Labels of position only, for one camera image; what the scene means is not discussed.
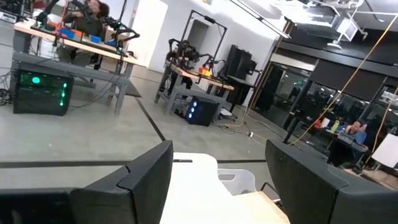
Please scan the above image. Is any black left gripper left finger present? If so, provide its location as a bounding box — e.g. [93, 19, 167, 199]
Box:
[70, 140, 174, 224]

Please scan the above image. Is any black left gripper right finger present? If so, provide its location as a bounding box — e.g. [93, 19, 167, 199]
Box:
[266, 139, 398, 224]

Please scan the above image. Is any clear plastic basket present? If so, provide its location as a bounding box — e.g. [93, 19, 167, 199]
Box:
[216, 168, 257, 196]
[159, 151, 234, 224]

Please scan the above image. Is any wooden shelf with black legs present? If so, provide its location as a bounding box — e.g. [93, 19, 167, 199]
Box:
[231, 181, 292, 224]

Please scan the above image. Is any green bottle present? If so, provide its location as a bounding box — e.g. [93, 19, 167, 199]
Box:
[329, 119, 341, 134]

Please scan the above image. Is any person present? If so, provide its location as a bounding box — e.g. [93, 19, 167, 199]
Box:
[344, 119, 368, 147]
[62, 0, 110, 39]

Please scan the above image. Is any white board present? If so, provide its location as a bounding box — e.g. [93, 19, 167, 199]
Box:
[371, 133, 398, 169]

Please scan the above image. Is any black computer with blue lights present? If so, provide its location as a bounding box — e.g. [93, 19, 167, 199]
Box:
[185, 95, 220, 128]

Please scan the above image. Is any grey workbench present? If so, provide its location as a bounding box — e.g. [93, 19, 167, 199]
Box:
[154, 60, 236, 115]
[12, 18, 139, 115]

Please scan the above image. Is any black computer with green lights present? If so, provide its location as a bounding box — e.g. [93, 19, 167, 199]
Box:
[12, 68, 75, 117]

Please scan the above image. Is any black cabinet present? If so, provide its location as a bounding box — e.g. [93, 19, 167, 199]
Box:
[223, 44, 258, 81]

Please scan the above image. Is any white ceiling projector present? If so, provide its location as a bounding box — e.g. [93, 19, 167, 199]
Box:
[326, 17, 359, 50]

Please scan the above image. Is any linear ceiling light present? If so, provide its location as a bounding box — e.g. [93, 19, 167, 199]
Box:
[229, 0, 292, 40]

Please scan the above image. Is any red stand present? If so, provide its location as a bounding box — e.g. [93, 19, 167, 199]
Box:
[53, 0, 68, 47]

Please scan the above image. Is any long yellow cable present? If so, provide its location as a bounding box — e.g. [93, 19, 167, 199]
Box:
[287, 14, 398, 146]

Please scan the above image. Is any black camera frame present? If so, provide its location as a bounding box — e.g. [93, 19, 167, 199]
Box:
[177, 9, 228, 65]

